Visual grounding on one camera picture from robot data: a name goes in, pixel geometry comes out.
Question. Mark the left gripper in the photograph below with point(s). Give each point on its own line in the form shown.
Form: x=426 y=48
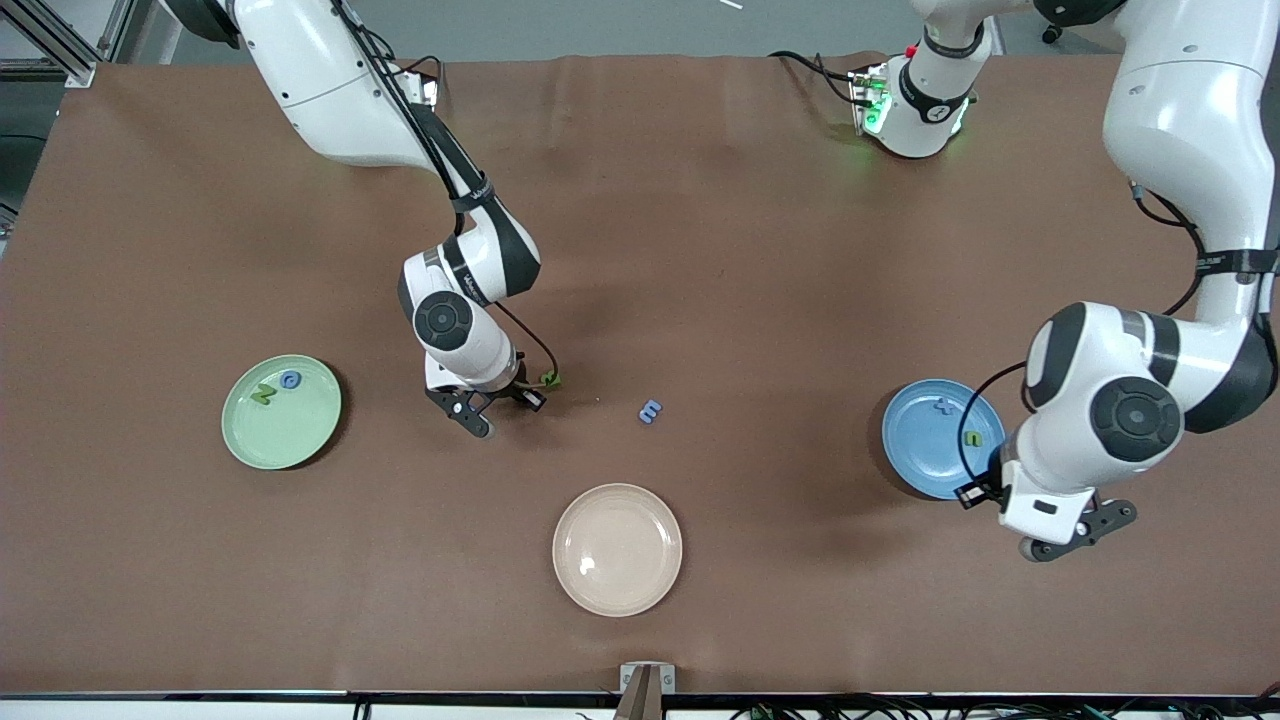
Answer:
x=978 y=491

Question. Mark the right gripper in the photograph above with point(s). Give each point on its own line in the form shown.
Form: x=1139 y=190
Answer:
x=517 y=391

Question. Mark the blue lowercase letter m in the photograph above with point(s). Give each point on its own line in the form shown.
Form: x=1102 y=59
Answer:
x=650 y=411

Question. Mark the green capital letter N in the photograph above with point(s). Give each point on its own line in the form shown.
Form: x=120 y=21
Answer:
x=264 y=394

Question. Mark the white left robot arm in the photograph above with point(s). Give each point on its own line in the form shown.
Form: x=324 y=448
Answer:
x=1180 y=100

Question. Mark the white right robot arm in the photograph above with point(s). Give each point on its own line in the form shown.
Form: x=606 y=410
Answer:
x=320 y=80

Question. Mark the blue plate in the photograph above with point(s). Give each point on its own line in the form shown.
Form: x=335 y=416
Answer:
x=925 y=450

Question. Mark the beige plate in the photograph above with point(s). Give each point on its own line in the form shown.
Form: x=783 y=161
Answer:
x=617 y=550

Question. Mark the light green plate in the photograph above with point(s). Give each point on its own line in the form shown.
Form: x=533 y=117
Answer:
x=285 y=425

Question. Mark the brown table cover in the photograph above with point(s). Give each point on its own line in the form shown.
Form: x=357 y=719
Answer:
x=700 y=250

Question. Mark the black chair caster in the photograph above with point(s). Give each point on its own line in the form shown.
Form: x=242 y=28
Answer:
x=1050 y=35

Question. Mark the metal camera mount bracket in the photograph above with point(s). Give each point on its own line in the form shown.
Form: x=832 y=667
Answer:
x=645 y=690

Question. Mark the aluminium frame post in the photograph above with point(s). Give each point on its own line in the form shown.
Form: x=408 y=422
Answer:
x=75 y=70

